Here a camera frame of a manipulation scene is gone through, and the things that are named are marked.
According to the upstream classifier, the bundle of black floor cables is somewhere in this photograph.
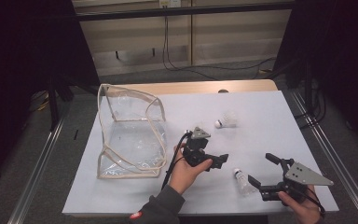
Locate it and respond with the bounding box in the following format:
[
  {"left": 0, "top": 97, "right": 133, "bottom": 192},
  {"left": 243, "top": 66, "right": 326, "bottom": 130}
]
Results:
[{"left": 294, "top": 83, "right": 328, "bottom": 129}]

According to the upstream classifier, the person's left hand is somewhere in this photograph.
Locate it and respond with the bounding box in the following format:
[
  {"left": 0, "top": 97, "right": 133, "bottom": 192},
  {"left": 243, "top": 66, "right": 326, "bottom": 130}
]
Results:
[{"left": 168, "top": 144, "right": 214, "bottom": 196}]

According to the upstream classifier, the dark curtain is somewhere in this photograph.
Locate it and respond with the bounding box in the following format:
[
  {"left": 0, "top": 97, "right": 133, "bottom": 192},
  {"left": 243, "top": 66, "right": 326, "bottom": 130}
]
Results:
[
  {"left": 272, "top": 0, "right": 358, "bottom": 154},
  {"left": 0, "top": 0, "right": 101, "bottom": 191}
]

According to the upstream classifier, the white wall socket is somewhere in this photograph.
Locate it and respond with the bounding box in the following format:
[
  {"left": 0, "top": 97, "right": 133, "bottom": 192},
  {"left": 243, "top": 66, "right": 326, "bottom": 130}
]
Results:
[{"left": 158, "top": 0, "right": 182, "bottom": 8}]

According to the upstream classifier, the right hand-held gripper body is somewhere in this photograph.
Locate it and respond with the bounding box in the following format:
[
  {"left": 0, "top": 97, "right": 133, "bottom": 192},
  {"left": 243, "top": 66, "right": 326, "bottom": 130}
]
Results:
[{"left": 258, "top": 158, "right": 335, "bottom": 208}]

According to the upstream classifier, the left hand-held gripper black cable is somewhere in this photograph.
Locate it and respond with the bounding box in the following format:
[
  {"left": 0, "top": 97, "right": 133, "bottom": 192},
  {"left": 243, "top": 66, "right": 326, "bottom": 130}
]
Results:
[{"left": 160, "top": 130, "right": 191, "bottom": 191}]

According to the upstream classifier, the clear plastic bag beige trim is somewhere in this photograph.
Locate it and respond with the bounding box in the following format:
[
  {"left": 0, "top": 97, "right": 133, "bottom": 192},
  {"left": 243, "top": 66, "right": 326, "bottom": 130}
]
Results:
[{"left": 96, "top": 83, "right": 169, "bottom": 180}]

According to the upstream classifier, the black wall cable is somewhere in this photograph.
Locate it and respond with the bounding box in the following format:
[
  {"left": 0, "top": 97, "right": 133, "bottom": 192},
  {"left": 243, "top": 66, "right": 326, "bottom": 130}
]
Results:
[
  {"left": 166, "top": 15, "right": 278, "bottom": 72},
  {"left": 161, "top": 15, "right": 220, "bottom": 81}
]

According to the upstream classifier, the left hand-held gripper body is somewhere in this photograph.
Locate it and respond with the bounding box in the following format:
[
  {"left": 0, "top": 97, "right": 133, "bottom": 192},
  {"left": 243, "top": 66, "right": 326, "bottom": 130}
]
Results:
[{"left": 182, "top": 126, "right": 219, "bottom": 168}]

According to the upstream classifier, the black metal stand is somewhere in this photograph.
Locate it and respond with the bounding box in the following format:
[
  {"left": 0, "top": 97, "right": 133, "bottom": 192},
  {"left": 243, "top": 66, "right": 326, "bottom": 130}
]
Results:
[
  {"left": 47, "top": 74, "right": 76, "bottom": 131},
  {"left": 302, "top": 59, "right": 315, "bottom": 117}
]

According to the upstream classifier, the hand-held gripper black cable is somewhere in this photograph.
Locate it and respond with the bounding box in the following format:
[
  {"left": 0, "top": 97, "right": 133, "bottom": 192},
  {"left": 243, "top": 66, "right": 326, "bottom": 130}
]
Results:
[
  {"left": 304, "top": 186, "right": 326, "bottom": 219},
  {"left": 160, "top": 130, "right": 191, "bottom": 191}
]

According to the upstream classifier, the aluminium floor rail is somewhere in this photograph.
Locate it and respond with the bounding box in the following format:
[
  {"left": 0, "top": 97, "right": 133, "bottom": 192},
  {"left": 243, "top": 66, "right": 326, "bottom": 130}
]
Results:
[
  {"left": 290, "top": 91, "right": 358, "bottom": 224},
  {"left": 7, "top": 114, "right": 67, "bottom": 224}
]

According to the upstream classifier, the right hand-held gripper black cable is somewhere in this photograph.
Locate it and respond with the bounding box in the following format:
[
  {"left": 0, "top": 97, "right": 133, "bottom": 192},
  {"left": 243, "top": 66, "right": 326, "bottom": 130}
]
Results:
[{"left": 304, "top": 186, "right": 326, "bottom": 219}]

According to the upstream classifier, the black horizontal bar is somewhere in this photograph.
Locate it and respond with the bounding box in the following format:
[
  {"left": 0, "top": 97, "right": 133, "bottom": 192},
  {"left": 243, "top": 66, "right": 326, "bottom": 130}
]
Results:
[{"left": 74, "top": 2, "right": 296, "bottom": 22}]

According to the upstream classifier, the person's right hand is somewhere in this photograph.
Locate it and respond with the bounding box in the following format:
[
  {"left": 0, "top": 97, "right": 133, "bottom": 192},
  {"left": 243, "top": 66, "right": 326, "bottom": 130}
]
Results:
[{"left": 277, "top": 186, "right": 322, "bottom": 224}]

